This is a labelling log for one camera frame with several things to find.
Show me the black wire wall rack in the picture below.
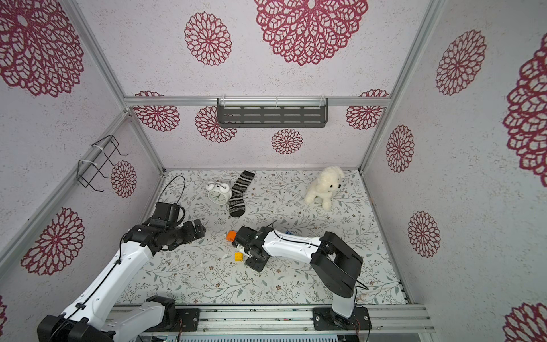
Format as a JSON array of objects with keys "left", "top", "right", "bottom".
[{"left": 75, "top": 134, "right": 128, "bottom": 192}]

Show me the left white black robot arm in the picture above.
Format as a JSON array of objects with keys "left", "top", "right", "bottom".
[{"left": 37, "top": 219, "right": 206, "bottom": 341}]

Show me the yellow small lego brick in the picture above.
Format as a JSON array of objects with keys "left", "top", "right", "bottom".
[{"left": 234, "top": 252, "right": 244, "bottom": 262}]

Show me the black grey striped sock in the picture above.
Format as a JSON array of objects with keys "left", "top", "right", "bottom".
[{"left": 228, "top": 170, "right": 255, "bottom": 217}]

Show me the white alarm clock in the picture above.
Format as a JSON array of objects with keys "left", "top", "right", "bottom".
[{"left": 206, "top": 182, "right": 233, "bottom": 205}]

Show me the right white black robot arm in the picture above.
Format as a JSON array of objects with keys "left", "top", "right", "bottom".
[{"left": 226, "top": 225, "right": 372, "bottom": 333}]

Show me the white teddy bear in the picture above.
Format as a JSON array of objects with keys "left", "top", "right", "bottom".
[{"left": 304, "top": 166, "right": 345, "bottom": 211}]

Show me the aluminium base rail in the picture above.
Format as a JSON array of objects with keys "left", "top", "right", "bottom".
[{"left": 106, "top": 304, "right": 436, "bottom": 336}]

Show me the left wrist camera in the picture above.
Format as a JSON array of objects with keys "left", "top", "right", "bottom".
[{"left": 149, "top": 202, "right": 186, "bottom": 230}]

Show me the orange lego brick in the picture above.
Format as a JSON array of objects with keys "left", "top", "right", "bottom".
[{"left": 226, "top": 231, "right": 236, "bottom": 242}]

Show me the grey wall shelf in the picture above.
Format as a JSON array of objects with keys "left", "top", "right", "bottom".
[{"left": 217, "top": 97, "right": 328, "bottom": 128}]

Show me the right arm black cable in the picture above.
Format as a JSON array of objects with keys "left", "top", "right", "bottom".
[{"left": 266, "top": 221, "right": 370, "bottom": 292}]

